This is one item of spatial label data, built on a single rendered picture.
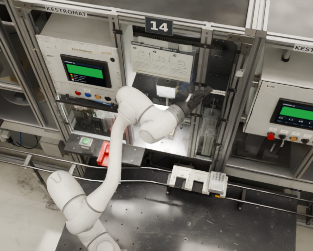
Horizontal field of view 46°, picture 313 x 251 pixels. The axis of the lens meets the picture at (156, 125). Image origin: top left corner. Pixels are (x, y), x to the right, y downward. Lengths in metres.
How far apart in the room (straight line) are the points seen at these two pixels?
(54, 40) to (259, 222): 1.72
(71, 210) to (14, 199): 1.87
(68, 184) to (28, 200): 1.77
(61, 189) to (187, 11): 0.99
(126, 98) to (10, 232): 2.17
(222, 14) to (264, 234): 1.50
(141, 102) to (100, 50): 0.42
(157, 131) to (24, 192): 2.25
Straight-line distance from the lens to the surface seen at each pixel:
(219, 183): 2.43
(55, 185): 1.82
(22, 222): 3.49
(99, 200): 1.69
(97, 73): 1.96
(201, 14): 1.72
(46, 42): 1.97
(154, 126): 1.52
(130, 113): 1.58
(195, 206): 2.61
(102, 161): 2.49
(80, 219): 1.74
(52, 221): 3.41
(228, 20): 1.71
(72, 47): 1.92
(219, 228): 2.58
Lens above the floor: 3.11
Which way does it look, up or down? 57 degrees down
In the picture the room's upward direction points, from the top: 1 degrees counter-clockwise
